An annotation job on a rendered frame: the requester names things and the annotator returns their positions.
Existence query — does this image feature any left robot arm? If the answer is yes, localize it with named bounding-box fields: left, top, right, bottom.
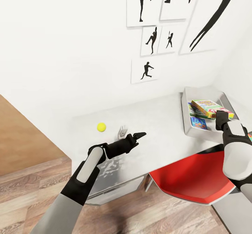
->
left=29, top=125, right=147, bottom=234

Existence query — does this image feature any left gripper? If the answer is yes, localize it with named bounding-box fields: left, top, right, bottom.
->
left=115, top=132, right=147, bottom=155

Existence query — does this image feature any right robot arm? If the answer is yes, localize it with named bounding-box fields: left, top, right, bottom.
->
left=216, top=110, right=252, bottom=203

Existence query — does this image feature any board game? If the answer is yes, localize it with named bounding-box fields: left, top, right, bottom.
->
left=188, top=102, right=216, bottom=120
left=190, top=117, right=208, bottom=130
left=191, top=99, right=234, bottom=118

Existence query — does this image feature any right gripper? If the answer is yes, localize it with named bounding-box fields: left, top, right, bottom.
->
left=216, top=110, right=229, bottom=131

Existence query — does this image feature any tennis ball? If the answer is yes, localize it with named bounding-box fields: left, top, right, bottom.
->
left=97, top=122, right=106, bottom=132

